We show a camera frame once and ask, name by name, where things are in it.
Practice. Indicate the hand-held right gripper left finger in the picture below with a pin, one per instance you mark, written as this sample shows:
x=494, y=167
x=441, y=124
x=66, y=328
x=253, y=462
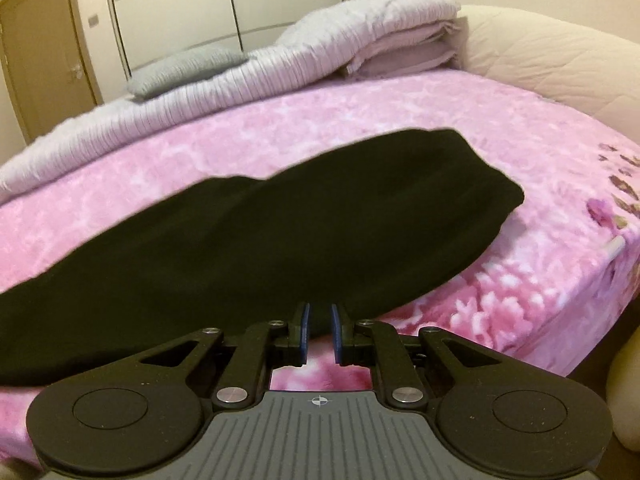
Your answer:
x=306, y=330

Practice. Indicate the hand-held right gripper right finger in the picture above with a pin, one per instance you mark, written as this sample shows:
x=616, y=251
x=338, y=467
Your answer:
x=334, y=332

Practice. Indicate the black pants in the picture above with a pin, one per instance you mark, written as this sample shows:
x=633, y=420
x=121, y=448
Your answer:
x=300, y=220

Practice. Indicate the white round lidded bucket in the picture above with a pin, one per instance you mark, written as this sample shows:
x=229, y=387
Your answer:
x=627, y=395

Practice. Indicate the pink floral blanket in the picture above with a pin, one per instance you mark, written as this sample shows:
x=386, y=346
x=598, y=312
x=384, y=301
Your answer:
x=350, y=110

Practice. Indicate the white ribbed quilt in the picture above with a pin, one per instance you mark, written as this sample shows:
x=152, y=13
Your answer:
x=200, y=95

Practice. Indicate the folded pink sheet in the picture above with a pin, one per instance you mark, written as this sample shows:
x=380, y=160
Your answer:
x=400, y=55

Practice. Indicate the grey pillow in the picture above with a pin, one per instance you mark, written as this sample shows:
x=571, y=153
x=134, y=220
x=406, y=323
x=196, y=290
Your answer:
x=185, y=67

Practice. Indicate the white pillow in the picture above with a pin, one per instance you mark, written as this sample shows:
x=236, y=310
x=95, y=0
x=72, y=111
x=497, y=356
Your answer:
x=550, y=55

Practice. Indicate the cream wardrobe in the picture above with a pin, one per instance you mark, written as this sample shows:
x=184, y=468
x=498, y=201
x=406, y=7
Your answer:
x=175, y=0

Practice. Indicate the brown wooden door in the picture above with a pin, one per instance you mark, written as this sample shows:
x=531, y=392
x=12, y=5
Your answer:
x=40, y=60

